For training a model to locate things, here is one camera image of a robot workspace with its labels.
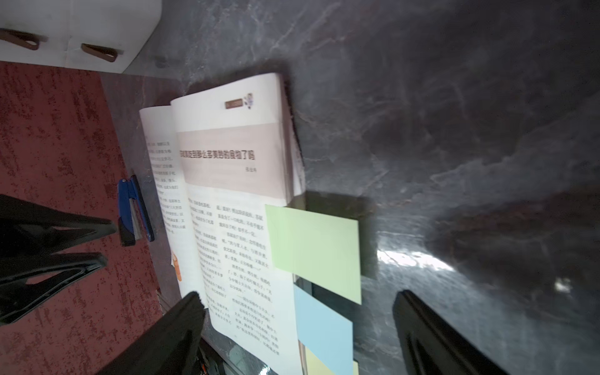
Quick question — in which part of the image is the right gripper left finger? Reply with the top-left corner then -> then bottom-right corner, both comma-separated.
99,292 -> 206,374

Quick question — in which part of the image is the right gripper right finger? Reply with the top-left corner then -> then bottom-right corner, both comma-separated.
393,290 -> 506,375

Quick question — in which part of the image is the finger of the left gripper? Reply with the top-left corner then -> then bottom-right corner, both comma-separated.
1,195 -> 117,258
1,253 -> 108,325

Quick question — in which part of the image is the magazine book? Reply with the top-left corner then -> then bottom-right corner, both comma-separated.
140,73 -> 303,374

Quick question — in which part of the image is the blue sticky note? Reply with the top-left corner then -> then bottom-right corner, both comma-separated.
294,285 -> 354,374

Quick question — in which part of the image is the yellow sticky note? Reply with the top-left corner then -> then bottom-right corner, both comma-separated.
306,346 -> 359,375

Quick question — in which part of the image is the green sticky note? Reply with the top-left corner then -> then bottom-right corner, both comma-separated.
265,206 -> 362,305

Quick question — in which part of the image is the blue stapler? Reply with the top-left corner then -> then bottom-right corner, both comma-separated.
117,175 -> 155,247

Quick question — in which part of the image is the white three-drawer box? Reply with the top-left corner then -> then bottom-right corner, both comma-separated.
1,0 -> 163,73

